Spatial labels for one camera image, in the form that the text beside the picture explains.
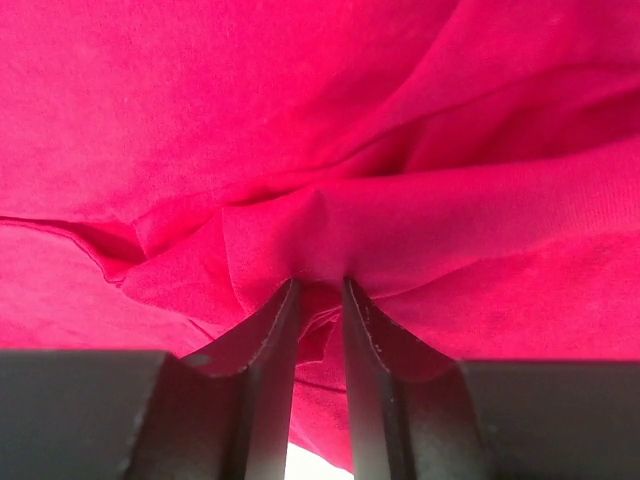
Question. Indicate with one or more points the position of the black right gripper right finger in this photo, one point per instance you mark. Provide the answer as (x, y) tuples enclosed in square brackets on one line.
[(385, 366)]

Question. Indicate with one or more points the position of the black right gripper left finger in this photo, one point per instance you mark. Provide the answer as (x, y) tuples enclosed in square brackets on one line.
[(256, 359)]

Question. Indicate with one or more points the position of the magenta t shirt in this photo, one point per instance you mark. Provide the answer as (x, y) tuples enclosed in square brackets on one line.
[(474, 165)]

